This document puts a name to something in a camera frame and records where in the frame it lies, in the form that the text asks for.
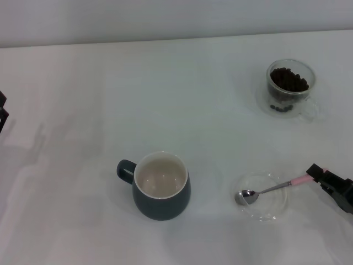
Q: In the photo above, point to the pile of coffee beans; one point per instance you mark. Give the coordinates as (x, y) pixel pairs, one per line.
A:
(288, 80)

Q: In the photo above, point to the small clear glass dish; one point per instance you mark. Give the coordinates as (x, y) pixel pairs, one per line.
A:
(268, 207)

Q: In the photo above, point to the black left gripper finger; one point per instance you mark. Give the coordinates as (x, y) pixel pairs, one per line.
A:
(3, 118)

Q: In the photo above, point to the dark teal ceramic mug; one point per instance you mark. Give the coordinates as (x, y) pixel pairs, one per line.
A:
(161, 204)

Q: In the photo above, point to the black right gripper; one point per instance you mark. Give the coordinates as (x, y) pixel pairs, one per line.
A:
(346, 196)

